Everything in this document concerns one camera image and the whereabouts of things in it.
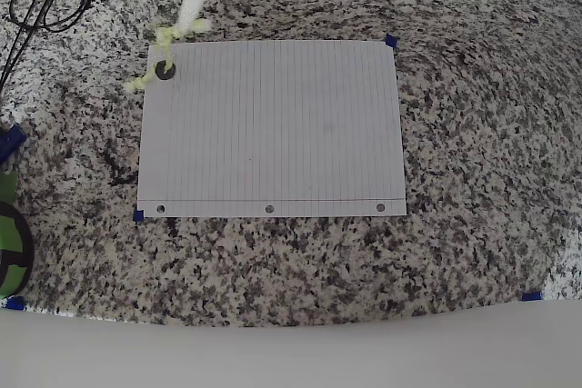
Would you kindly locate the dark hex nut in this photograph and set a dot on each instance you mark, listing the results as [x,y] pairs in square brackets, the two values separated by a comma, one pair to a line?
[160,74]

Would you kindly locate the blue tape piece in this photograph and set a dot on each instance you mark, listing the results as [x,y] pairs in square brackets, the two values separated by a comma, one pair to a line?
[11,140]
[14,303]
[392,41]
[138,215]
[532,296]

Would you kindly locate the green tape piece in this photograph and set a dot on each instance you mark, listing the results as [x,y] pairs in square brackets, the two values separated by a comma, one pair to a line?
[7,186]

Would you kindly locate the black green camera mount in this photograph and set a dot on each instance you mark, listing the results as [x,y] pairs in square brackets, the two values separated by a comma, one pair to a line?
[9,231]

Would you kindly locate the white backdrop board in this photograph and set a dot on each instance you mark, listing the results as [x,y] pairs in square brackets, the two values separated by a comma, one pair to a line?
[291,356]

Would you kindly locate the lined white paper sheet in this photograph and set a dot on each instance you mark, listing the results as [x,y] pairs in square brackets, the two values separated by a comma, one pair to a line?
[282,133]

